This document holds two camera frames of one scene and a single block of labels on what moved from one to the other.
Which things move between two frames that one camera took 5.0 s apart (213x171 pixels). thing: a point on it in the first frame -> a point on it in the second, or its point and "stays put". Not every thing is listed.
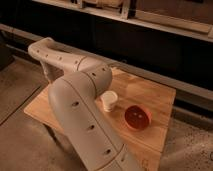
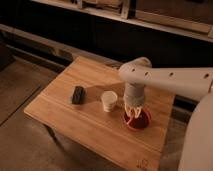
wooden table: x=146 y=145 stays put
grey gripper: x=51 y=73 -> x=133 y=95
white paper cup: x=109 y=98 stays put
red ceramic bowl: x=137 y=117 stays put
